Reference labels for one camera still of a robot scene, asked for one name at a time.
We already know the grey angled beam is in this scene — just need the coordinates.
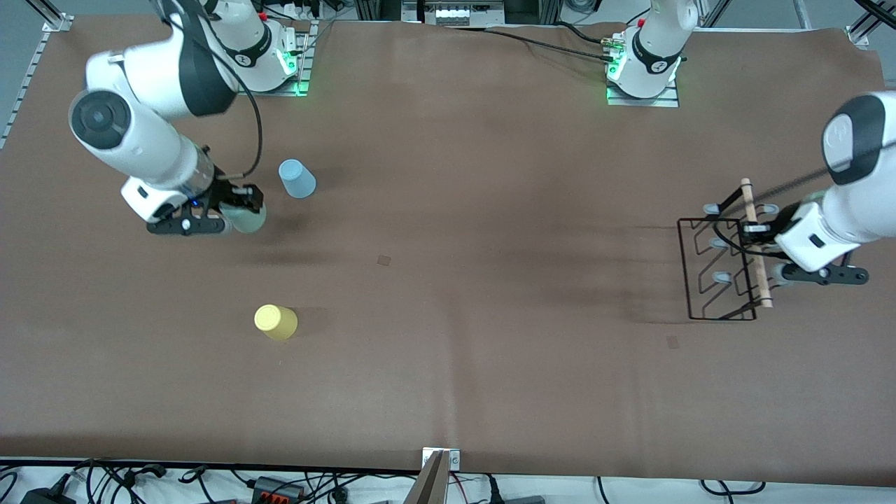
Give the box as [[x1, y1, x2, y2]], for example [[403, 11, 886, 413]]
[[405, 451, 450, 504]]

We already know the white power strip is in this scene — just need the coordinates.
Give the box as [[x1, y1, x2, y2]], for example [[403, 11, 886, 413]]
[[266, 0, 324, 22]]

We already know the black power adapter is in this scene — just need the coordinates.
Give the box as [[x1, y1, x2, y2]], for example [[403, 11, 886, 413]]
[[20, 483, 78, 504]]

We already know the thin black table cable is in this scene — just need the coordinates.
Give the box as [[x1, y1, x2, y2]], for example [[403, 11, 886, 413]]
[[448, 27, 618, 65], [486, 21, 627, 47]]

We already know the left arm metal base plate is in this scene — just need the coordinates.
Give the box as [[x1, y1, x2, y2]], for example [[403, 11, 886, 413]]
[[606, 70, 680, 108]]

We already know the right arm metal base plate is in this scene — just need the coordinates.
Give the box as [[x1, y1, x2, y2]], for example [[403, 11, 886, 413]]
[[234, 20, 313, 97]]

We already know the pale blue plastic cup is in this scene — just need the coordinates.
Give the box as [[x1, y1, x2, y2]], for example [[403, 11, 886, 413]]
[[279, 159, 317, 199]]

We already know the black orange connector block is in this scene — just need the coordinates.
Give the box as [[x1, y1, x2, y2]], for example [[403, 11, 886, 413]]
[[251, 476, 303, 503]]

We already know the black wire cup holder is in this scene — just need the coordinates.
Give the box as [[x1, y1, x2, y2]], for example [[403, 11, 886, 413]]
[[677, 178, 779, 321]]

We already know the slotted aluminium rail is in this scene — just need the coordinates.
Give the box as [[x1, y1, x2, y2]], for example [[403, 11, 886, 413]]
[[0, 14, 74, 151], [846, 0, 896, 50]]

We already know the pale green plastic cup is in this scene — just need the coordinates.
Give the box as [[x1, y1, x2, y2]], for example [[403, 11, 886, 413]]
[[227, 203, 267, 234]]

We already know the grey floor plug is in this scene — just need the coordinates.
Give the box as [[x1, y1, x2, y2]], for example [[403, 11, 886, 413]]
[[486, 476, 547, 504]]

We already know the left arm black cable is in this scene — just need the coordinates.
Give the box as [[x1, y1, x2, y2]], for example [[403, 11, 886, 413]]
[[720, 136, 896, 242]]

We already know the brown table cover sheet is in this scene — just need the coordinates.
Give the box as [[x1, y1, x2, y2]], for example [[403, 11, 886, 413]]
[[0, 15, 896, 487]]

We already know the black looped floor cable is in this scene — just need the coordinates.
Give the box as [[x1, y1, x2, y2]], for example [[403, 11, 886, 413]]
[[700, 480, 765, 496]]

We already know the tangled black floor cable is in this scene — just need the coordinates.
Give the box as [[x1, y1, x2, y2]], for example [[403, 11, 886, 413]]
[[70, 461, 172, 504]]

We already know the yellow plastic cup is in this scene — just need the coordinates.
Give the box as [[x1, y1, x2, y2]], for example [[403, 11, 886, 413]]
[[254, 304, 298, 342]]

